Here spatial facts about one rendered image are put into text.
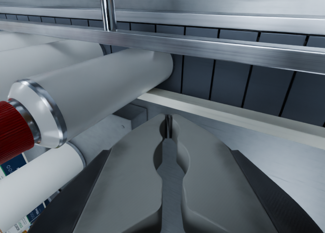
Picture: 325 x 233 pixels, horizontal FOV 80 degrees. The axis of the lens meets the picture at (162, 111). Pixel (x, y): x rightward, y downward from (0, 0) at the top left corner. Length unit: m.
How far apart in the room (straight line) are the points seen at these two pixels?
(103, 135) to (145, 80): 0.24
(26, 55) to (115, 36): 0.11
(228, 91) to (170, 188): 0.30
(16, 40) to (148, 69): 0.19
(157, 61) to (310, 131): 0.16
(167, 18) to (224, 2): 0.07
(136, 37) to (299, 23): 0.14
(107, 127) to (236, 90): 0.25
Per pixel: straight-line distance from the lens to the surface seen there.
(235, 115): 0.21
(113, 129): 0.38
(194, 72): 0.24
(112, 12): 0.19
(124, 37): 0.18
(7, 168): 0.71
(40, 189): 0.49
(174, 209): 0.52
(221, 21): 0.23
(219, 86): 0.24
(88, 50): 0.30
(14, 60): 0.25
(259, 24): 0.22
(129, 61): 0.19
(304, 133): 0.21
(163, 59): 0.23
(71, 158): 0.51
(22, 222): 0.88
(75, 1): 0.42
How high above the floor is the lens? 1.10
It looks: 49 degrees down
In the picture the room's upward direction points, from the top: 130 degrees counter-clockwise
